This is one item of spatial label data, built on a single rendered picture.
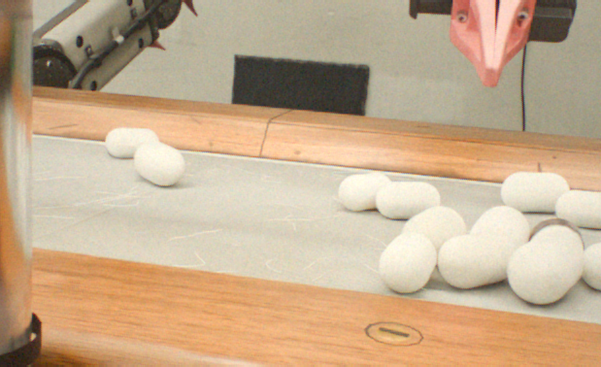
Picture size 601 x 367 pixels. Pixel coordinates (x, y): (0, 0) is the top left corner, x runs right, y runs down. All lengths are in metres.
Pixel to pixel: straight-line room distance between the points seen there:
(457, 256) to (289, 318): 0.11
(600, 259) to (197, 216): 0.17
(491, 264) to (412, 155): 0.23
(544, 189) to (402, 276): 0.17
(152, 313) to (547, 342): 0.08
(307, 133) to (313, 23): 1.91
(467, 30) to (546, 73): 1.93
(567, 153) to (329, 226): 0.22
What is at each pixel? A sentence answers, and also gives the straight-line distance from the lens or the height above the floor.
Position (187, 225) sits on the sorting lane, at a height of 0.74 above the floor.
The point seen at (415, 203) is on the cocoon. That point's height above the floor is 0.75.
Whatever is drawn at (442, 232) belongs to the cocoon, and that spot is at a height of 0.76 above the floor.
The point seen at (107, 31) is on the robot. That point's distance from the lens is 0.94.
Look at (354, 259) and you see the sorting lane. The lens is 0.29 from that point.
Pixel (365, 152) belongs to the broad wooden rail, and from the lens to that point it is 0.49.
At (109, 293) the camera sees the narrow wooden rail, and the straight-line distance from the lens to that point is 0.17.
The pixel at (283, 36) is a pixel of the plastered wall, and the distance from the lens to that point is 2.43.
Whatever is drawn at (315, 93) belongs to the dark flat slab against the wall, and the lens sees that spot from 2.39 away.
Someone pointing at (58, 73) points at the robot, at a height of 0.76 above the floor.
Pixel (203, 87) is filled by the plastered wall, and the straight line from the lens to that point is 2.50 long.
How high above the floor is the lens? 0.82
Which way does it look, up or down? 11 degrees down
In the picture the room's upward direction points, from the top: 4 degrees clockwise
